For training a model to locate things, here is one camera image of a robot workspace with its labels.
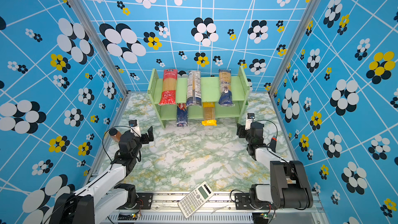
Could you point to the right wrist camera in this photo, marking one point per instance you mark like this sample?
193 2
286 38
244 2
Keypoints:
249 120

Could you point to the white scientific calculator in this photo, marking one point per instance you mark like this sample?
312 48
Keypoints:
194 200

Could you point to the red black marker pen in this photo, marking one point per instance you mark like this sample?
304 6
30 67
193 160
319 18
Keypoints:
273 143

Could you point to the red spaghetti bag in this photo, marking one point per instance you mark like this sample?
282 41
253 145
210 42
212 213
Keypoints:
169 86

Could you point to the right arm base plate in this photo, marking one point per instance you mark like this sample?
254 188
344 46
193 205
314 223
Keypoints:
242 201

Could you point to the yellow blue spaghetti bag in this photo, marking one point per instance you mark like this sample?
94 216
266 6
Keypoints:
225 88

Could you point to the blue Barilla pasta box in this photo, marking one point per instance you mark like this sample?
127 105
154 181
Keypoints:
182 115

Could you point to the clear grey spaghetti bag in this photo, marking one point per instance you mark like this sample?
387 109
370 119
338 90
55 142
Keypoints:
194 96

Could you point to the aluminium front rail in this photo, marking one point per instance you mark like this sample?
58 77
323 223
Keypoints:
219 209

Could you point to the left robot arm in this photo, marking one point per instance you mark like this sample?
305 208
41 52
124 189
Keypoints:
95 201

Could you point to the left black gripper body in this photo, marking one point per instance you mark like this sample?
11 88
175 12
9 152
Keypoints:
138 142

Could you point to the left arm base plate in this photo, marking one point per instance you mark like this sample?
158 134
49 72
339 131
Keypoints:
144 202

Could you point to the green wooden shelf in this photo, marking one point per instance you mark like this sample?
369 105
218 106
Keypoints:
210 89

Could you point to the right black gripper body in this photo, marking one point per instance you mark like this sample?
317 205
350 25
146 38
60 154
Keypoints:
244 134

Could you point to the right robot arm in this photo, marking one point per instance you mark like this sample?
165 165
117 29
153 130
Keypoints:
288 185

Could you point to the spice jar black lid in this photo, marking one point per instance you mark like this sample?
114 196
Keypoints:
115 134

